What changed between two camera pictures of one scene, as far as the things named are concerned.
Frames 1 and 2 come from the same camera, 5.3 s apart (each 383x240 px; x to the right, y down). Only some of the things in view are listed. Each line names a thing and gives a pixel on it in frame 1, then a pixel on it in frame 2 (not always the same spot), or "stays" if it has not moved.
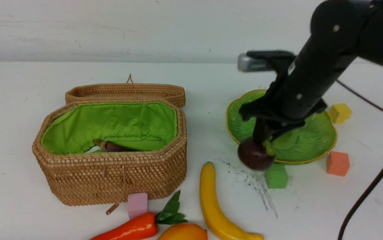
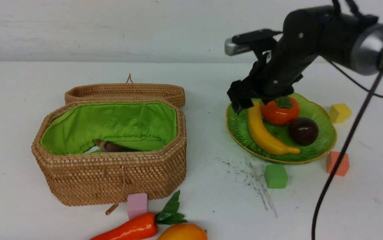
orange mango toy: [184, 231] stays
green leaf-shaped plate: [316, 136] stays
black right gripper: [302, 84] to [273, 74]
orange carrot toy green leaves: [144, 229] stays
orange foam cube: [338, 163] stays
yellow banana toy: [217, 215] to [263, 135]
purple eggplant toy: [109, 146] stays
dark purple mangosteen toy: [254, 155] to [303, 131]
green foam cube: [276, 176] stays
